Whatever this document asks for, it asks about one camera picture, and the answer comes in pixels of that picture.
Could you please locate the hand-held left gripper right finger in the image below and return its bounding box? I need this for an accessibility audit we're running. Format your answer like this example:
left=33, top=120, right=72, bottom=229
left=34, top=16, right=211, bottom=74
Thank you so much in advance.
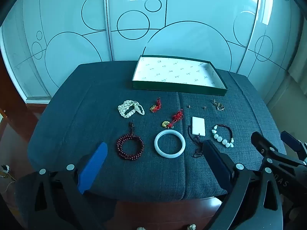
left=203, top=140, right=283, bottom=230

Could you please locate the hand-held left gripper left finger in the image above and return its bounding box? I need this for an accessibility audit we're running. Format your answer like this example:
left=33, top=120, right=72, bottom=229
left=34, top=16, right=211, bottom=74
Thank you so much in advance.
left=14, top=142, right=107, bottom=230

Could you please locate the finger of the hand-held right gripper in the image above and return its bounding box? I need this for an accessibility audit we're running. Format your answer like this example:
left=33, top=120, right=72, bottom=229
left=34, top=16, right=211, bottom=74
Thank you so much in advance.
left=281, top=131, right=307, bottom=160
left=251, top=131, right=307, bottom=197

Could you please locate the white stone dark bead bracelet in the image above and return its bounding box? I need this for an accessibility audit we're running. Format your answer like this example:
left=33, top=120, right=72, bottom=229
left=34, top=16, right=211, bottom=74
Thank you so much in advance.
left=211, top=124, right=234, bottom=148

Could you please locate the dark red bead bracelet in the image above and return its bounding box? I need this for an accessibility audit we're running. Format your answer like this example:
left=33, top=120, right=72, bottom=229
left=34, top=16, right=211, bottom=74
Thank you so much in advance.
left=116, top=121, right=144, bottom=160

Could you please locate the metal keyring charm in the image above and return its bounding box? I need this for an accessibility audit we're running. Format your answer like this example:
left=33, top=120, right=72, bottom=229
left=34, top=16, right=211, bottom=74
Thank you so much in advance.
left=212, top=99, right=225, bottom=111

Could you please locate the white pearl necklace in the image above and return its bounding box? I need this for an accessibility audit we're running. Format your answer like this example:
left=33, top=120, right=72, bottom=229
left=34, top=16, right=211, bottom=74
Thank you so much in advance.
left=117, top=100, right=145, bottom=119

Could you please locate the red knot gold charm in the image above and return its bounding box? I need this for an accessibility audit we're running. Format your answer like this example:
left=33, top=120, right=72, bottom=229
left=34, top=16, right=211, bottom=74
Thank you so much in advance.
left=161, top=109, right=184, bottom=128
left=150, top=97, right=162, bottom=113

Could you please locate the green cardboard box white lining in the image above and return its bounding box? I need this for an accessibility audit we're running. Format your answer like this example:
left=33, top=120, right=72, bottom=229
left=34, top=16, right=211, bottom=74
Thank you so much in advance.
left=131, top=55, right=228, bottom=97

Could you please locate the white jade bangle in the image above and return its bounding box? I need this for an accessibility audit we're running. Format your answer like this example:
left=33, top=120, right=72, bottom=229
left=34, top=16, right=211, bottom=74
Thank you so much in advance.
left=154, top=129, right=186, bottom=159

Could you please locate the brown wooden table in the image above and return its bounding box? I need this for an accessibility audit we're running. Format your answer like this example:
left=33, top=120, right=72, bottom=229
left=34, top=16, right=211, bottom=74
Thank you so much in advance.
left=108, top=195, right=226, bottom=230

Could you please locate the white wardrobe with circle lines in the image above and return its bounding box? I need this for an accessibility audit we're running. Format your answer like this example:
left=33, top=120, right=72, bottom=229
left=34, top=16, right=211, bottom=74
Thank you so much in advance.
left=0, top=0, right=300, bottom=101

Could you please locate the white pendant on black cord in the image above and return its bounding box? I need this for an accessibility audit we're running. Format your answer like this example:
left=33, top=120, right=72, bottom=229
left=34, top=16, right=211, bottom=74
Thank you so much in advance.
left=188, top=116, right=206, bottom=159

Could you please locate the white plug with cable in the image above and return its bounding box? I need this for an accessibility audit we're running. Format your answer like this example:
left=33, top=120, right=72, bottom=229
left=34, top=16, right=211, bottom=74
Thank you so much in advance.
left=0, top=164, right=17, bottom=180

